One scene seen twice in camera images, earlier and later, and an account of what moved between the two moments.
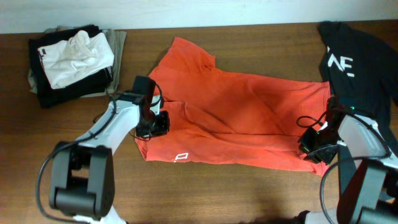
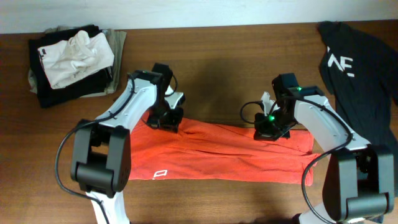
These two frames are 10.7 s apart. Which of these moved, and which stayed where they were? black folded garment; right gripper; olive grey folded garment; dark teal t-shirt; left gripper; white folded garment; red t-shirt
Moved: right gripper; red t-shirt; left gripper
Stayed: white folded garment; olive grey folded garment; black folded garment; dark teal t-shirt
